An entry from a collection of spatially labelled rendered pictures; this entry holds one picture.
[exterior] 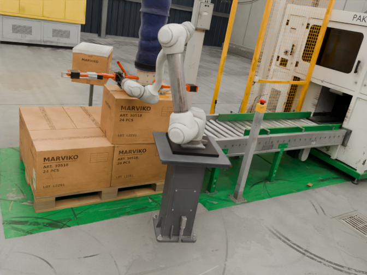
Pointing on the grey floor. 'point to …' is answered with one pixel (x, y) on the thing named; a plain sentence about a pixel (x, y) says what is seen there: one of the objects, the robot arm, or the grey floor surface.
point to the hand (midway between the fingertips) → (116, 76)
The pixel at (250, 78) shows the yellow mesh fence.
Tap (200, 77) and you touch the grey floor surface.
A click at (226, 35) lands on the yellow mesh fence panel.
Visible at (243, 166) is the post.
